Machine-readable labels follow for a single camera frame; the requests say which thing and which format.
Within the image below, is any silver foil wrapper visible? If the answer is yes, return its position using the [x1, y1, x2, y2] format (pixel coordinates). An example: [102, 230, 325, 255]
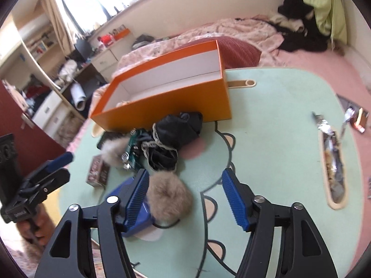
[311, 111, 334, 136]

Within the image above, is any black clothes pile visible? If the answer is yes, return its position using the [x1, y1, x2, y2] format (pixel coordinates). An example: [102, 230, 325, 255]
[269, 0, 337, 54]

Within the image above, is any brown foil wrapper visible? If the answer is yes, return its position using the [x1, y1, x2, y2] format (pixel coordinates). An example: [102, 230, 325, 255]
[342, 107, 367, 134]

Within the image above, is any person's left forearm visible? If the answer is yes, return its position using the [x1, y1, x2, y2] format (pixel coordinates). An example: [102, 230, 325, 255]
[12, 234, 47, 267]

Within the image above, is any red ribbed pillow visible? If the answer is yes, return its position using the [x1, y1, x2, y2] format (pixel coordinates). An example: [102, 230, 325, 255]
[174, 36, 261, 70]

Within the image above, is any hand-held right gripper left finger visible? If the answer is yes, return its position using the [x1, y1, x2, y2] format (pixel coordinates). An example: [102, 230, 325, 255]
[35, 168, 151, 278]

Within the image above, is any dark red panel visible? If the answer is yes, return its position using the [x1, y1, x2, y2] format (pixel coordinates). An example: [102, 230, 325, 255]
[0, 81, 67, 180]

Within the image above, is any white drawer cabinet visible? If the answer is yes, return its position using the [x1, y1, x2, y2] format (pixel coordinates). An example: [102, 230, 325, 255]
[91, 46, 122, 76]

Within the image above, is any pink patterned blanket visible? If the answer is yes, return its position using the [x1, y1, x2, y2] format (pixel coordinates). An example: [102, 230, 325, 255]
[116, 17, 286, 76]

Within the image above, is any black monitor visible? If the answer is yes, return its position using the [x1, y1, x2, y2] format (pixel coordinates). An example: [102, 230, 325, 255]
[74, 39, 93, 61]

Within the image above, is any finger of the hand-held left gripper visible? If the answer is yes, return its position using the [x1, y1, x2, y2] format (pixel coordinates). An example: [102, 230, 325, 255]
[23, 151, 74, 184]
[17, 169, 71, 206]

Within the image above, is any grey bag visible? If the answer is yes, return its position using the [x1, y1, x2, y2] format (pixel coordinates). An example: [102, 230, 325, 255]
[132, 34, 155, 50]

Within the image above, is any white paper roll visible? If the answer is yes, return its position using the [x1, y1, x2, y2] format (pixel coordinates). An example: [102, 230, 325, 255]
[71, 82, 87, 111]

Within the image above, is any dark snack packet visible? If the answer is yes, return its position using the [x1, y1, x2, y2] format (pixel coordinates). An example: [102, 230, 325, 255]
[86, 155, 111, 187]

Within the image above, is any beige fur pom-pom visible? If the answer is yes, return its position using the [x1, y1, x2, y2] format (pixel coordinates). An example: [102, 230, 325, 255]
[146, 171, 194, 221]
[100, 136, 131, 168]

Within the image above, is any black cable bundle in bag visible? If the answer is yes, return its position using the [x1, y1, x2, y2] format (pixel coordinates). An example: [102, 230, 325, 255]
[142, 111, 203, 171]

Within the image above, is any wall shelf unit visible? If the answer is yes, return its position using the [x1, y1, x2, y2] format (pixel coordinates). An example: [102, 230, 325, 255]
[12, 14, 73, 73]

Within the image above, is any light green cloth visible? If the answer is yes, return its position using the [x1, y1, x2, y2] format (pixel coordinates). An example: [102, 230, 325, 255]
[300, 0, 348, 44]

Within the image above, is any mint green desktop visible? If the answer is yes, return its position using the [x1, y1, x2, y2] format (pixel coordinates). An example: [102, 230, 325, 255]
[58, 66, 366, 278]

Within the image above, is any blue box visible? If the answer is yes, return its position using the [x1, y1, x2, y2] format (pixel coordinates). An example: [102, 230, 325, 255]
[104, 177, 154, 238]

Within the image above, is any orange cardboard box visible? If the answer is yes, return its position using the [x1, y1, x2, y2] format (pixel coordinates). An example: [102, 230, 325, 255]
[90, 40, 232, 131]

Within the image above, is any person's left hand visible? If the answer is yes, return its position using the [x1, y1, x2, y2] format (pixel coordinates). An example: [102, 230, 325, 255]
[16, 203, 60, 248]

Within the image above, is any beige curtain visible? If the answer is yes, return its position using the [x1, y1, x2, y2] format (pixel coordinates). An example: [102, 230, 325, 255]
[41, 0, 77, 53]

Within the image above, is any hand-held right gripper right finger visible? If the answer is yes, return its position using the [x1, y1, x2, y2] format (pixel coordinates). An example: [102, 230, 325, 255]
[221, 168, 339, 278]

